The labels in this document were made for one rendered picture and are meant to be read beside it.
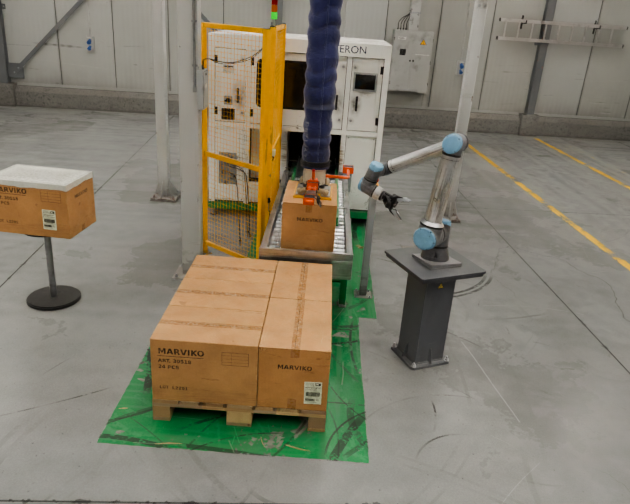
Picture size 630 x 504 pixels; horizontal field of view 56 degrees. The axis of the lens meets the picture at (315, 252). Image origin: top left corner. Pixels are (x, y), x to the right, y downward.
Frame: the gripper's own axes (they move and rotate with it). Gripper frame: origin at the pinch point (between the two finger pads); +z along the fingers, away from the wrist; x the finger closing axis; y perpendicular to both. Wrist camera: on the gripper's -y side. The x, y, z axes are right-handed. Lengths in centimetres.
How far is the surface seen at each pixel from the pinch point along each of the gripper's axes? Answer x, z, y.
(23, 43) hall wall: 311, -927, 507
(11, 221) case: 121, -236, -92
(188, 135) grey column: 49, -190, 26
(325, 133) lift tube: -7, -84, 34
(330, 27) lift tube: -75, -109, 33
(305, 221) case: 52, -65, 11
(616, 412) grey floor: 53, 178, 13
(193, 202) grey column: 101, -169, 27
